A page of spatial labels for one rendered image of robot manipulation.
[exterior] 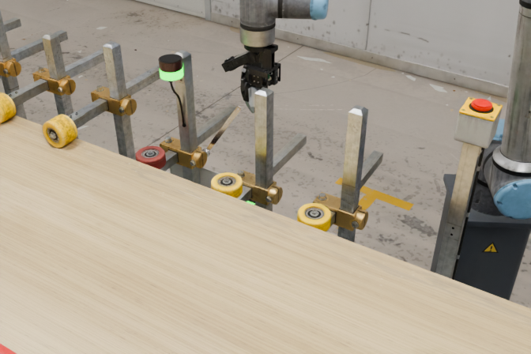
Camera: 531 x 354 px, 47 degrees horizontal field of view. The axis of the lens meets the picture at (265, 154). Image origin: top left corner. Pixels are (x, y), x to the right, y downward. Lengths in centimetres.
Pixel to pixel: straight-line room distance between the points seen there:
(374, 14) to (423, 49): 40
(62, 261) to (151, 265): 19
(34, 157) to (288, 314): 87
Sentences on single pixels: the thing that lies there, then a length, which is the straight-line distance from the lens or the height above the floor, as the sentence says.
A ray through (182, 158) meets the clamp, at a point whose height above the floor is 85.
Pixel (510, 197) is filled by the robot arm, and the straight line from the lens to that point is 181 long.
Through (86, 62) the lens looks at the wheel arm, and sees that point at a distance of 214.
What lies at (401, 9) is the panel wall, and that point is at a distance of 419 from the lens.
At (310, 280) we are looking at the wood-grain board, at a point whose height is 90.
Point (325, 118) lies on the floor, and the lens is 366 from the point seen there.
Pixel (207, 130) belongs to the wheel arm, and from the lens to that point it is 186.
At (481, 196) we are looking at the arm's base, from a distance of 204.
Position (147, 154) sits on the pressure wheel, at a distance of 169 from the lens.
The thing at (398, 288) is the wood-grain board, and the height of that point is 90.
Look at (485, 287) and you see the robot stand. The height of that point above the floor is 31.
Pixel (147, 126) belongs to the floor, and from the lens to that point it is 363.
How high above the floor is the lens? 182
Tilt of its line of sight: 33 degrees down
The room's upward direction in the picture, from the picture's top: straight up
